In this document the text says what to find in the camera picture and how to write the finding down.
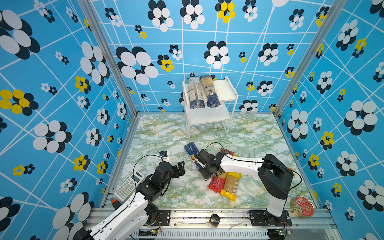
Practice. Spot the blue Barilla spaghetti box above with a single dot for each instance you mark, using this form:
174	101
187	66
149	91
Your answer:
193	152

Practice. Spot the black round knob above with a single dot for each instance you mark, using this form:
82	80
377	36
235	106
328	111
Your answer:
214	221

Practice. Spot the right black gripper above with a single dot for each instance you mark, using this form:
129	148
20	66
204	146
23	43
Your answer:
205	175

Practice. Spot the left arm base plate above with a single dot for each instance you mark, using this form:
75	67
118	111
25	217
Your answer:
159	218

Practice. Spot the red spaghetti bag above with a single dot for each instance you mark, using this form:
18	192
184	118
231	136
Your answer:
217	183

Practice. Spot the round red tin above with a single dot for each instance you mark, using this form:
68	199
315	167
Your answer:
302	207

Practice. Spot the aluminium front rail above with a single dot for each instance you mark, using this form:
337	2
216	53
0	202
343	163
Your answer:
193	224

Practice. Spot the white label spaghetti bag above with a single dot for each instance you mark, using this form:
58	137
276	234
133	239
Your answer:
195	93

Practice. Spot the blue clear spaghetti bag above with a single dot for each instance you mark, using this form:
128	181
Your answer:
212	97

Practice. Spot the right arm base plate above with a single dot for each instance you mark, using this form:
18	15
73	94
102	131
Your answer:
261	218

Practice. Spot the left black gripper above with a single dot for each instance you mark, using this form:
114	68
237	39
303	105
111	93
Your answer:
181	169

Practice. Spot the yellow Pastatime spaghetti bag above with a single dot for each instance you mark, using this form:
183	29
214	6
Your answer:
231	185

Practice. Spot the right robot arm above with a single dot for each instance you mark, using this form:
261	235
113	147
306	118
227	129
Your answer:
275	176

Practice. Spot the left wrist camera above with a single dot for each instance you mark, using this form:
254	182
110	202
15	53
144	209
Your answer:
164	156

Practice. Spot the white two-tier shelf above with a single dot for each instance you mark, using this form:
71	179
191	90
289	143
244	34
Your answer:
200	116

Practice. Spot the grey calculator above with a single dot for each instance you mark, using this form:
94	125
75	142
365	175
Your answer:
128	187

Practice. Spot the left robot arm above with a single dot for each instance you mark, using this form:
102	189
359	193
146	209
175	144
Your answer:
138	210

